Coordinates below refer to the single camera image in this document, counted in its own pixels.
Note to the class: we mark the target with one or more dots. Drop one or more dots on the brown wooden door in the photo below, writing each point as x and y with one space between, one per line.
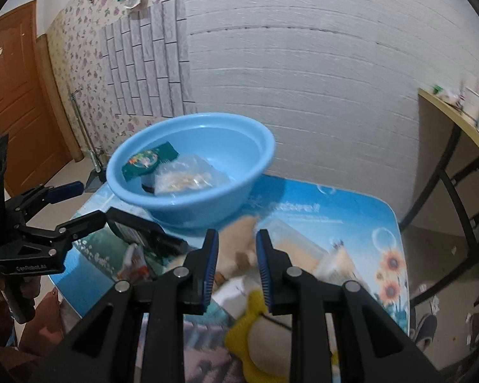
16 87

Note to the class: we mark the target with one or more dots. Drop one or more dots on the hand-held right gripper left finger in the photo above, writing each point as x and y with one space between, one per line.
210 271

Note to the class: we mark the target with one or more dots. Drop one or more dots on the green snack packet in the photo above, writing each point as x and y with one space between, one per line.
147 159

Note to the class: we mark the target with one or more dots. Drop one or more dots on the clear plastic toothpick box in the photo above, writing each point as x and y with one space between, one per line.
299 247

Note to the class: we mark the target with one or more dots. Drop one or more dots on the orange white packet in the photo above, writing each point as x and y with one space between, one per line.
133 265

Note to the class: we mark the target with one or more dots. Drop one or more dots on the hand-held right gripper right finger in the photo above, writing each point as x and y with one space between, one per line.
263 271

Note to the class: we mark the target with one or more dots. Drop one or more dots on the yellow desk with black legs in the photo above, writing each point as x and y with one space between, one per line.
463 123

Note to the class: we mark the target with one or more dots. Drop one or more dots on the white paper packet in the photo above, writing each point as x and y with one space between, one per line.
233 295

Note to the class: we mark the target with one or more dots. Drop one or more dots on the clear plastic snack bag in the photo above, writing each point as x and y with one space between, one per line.
187 175

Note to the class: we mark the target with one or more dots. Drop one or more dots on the black white shoe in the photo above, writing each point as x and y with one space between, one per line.
425 329

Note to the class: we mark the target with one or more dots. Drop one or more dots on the light blue plastic basin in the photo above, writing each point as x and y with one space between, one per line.
231 143

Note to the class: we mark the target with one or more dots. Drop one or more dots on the tan plush toy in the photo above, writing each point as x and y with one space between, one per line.
259 343

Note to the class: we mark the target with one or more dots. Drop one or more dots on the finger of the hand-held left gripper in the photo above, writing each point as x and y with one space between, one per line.
80 225
66 190

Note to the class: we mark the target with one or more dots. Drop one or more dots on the small printed landscape table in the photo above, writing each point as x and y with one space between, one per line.
343 215

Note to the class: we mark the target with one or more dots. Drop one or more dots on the black snack packet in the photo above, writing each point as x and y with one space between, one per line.
143 229

